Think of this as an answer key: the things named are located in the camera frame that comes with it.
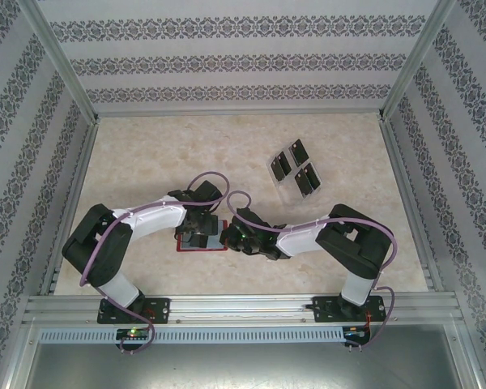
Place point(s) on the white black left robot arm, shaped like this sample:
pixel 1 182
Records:
pixel 154 221

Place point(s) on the clear acrylic card stand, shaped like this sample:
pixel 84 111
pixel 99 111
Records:
pixel 287 194

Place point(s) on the aluminium side rail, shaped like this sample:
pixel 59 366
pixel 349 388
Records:
pixel 403 162
pixel 78 182

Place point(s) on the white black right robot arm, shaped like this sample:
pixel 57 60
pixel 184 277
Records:
pixel 299 241

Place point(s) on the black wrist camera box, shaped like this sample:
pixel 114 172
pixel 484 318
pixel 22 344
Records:
pixel 251 219
pixel 207 193

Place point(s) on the small circuit board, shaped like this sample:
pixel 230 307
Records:
pixel 356 332
pixel 133 333

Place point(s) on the aluminium frame corner post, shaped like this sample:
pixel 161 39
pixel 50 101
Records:
pixel 414 61
pixel 66 69

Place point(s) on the black credit card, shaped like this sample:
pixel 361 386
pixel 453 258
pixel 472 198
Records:
pixel 302 185
pixel 275 172
pixel 285 163
pixel 313 177
pixel 299 153
pixel 198 242

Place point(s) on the red card holder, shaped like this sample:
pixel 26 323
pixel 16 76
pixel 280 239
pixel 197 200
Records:
pixel 214 242

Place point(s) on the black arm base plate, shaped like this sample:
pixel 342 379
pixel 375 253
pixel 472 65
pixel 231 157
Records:
pixel 324 310
pixel 158 310

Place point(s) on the aluminium mounting rail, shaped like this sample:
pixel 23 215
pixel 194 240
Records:
pixel 243 310

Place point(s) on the grey sheet metal panel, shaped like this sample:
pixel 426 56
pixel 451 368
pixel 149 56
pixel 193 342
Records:
pixel 243 364

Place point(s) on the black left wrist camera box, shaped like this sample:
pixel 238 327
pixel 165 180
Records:
pixel 207 193

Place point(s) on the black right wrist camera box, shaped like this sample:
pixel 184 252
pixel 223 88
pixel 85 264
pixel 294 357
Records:
pixel 251 219

